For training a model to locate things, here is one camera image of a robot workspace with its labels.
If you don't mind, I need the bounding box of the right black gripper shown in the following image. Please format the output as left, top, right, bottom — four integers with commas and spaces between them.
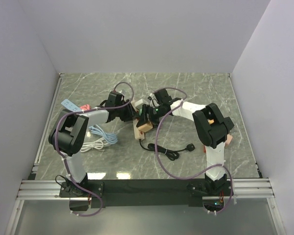
136, 103, 165, 131

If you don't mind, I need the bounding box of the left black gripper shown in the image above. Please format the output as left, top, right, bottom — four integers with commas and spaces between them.
115, 100, 139, 123

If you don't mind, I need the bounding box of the pink triangular socket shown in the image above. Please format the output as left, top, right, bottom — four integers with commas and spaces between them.
80, 104, 91, 111

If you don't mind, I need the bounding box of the beige wooden power strip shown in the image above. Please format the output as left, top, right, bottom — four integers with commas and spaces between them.
132, 117, 147, 141

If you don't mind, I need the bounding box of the light blue power strip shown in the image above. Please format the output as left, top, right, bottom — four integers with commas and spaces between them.
61, 99, 81, 112

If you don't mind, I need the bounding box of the yellow plug adapter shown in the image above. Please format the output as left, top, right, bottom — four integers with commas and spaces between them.
208, 119, 214, 125

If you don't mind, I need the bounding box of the pink plug adapter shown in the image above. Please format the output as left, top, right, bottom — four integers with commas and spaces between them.
225, 134, 233, 147

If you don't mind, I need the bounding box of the beige cube socket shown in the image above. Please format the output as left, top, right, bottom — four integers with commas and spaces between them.
138, 121, 153, 133

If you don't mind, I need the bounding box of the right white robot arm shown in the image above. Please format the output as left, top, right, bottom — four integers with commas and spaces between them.
135, 88, 234, 195

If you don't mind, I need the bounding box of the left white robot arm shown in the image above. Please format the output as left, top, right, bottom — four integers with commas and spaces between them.
48, 91, 136, 197

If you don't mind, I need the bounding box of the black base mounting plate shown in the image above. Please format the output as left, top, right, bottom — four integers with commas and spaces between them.
59, 179, 233, 211

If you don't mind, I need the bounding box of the white coiled cable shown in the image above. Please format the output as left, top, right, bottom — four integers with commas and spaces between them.
79, 137, 108, 153

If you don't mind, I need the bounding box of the black power cord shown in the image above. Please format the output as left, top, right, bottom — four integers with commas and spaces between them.
138, 138, 196, 162

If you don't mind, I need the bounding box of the left aluminium side rail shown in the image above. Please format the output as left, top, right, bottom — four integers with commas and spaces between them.
31, 73, 64, 174

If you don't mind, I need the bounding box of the aluminium front rail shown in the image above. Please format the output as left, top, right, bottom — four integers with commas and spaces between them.
16, 178, 275, 201

